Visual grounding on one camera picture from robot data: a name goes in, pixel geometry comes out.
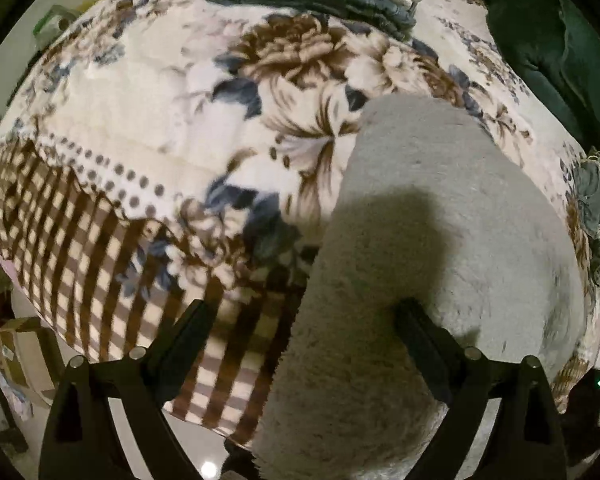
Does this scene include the grey fluffy fleece pants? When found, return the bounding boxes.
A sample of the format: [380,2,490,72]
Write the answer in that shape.
[252,94,585,479]

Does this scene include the cardboard box on floor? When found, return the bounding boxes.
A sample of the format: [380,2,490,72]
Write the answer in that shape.
[0,318,65,406]

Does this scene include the distressed blue denim jeans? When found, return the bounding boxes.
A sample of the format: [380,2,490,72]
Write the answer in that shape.
[574,148,600,286]

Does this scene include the floral plush bed blanket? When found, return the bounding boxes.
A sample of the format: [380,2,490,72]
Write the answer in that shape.
[0,0,600,445]

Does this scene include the dark green garment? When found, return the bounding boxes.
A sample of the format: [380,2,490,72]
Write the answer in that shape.
[483,0,600,151]

